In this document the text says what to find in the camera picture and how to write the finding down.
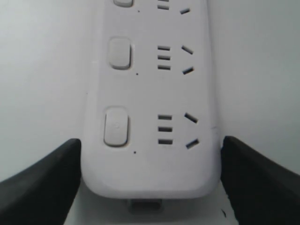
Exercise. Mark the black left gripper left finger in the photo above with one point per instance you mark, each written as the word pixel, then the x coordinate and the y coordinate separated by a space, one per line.
pixel 43 193

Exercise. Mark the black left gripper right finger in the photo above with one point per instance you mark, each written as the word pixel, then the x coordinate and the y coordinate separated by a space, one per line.
pixel 260 191

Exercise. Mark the white five-outlet power strip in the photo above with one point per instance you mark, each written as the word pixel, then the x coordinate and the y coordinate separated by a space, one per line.
pixel 150 128

